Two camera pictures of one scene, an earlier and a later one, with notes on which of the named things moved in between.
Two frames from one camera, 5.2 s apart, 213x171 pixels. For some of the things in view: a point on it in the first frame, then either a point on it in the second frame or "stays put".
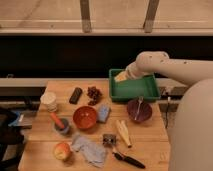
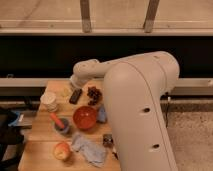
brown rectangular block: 75,95 stays put
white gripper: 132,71 to 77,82
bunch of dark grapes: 94,94 stays put
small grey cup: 62,126 stays put
